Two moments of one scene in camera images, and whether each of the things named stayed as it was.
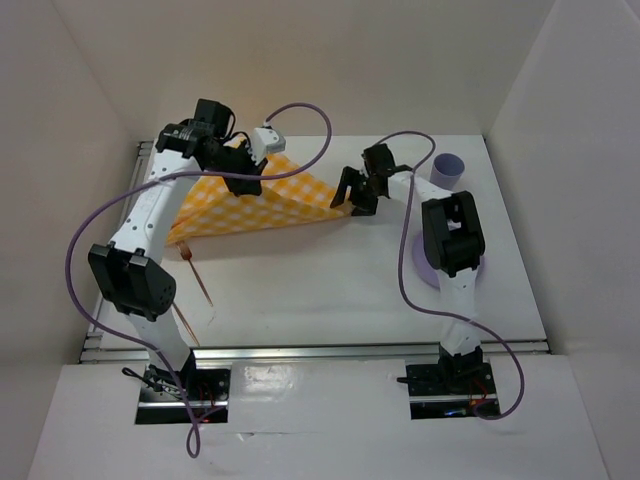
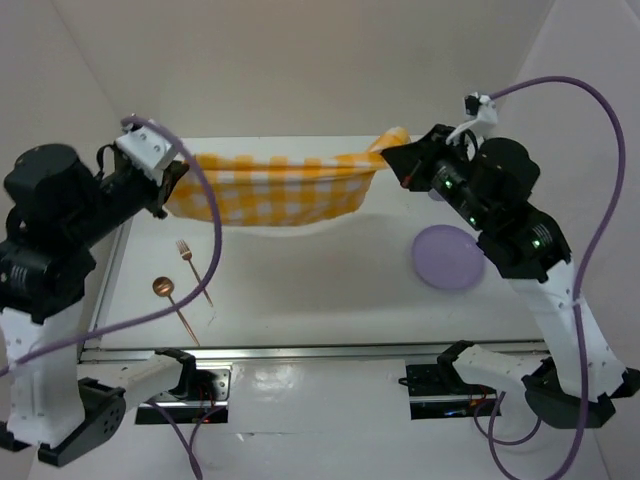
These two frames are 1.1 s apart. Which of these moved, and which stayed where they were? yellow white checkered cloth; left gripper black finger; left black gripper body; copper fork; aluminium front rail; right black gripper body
Moved: right black gripper body; yellow white checkered cloth; left black gripper body; left gripper black finger
Stayed: copper fork; aluminium front rail
